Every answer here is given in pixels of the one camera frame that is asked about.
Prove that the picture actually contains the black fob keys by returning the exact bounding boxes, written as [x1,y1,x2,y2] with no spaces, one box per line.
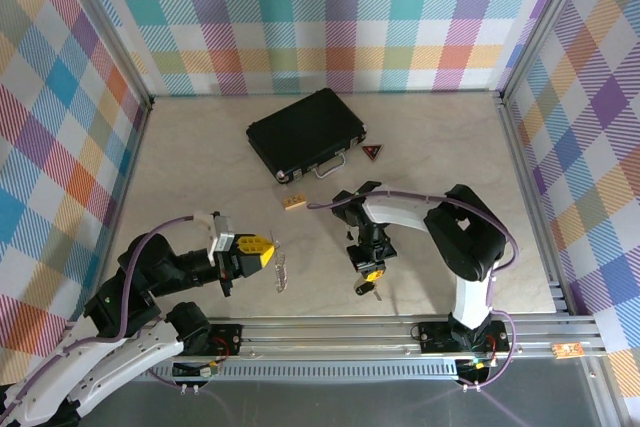
[352,279,384,302]

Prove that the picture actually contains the small controller board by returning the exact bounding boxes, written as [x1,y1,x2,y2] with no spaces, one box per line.
[455,356,496,382]
[171,360,222,381]

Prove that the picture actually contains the black briefcase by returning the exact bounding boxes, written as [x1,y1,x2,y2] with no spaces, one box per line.
[245,88,370,183]

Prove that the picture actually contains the grey metal sheet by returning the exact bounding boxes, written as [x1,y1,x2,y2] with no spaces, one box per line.
[64,377,601,427]

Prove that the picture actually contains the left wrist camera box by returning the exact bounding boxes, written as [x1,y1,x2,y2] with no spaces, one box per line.
[194,210,237,266]

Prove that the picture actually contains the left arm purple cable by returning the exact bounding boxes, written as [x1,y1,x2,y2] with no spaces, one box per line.
[0,214,209,411]

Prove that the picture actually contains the aluminium front rail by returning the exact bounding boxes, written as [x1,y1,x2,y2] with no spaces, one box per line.
[54,316,609,363]

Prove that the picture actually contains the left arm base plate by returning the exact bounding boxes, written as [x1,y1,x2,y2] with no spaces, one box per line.
[204,322,245,357]

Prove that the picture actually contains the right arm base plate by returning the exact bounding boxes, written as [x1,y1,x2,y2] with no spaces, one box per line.
[417,319,511,354]

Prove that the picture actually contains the slotted cable duct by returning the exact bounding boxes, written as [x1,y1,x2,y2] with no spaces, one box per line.
[114,360,461,382]

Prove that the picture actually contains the aluminium side rail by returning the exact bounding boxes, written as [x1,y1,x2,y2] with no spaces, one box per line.
[97,101,154,298]
[494,96,571,316]

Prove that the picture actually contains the aluminium frame post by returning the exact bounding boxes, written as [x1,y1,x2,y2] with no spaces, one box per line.
[497,0,594,106]
[49,0,156,111]

